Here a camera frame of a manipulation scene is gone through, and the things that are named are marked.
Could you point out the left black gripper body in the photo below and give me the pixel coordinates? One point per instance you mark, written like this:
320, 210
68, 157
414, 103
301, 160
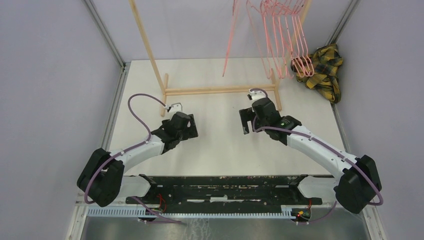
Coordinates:
190, 132

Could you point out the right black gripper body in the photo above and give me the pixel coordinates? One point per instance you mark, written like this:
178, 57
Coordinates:
260, 123

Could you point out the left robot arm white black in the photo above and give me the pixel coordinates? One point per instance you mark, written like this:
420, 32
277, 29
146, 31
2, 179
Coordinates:
103, 178

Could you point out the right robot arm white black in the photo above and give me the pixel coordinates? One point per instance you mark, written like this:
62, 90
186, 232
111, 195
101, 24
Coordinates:
356, 179

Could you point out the wooden clothes rack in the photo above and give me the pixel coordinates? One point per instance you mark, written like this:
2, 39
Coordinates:
163, 81

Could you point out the yellow plaid shirt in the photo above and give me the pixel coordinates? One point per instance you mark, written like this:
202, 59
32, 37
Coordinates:
326, 61

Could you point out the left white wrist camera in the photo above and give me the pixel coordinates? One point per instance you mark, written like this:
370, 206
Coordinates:
175, 107

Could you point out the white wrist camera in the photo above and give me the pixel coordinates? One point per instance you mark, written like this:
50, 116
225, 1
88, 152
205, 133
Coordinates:
175, 107
256, 95

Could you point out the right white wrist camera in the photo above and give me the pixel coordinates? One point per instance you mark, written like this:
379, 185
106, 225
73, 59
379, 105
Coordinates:
256, 95

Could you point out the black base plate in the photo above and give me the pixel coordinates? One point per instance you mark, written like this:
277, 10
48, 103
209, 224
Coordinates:
227, 194

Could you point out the white slotted cable duct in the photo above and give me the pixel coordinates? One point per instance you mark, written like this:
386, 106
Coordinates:
141, 212

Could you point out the aluminium frame rail left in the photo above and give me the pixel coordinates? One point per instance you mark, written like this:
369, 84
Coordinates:
111, 84

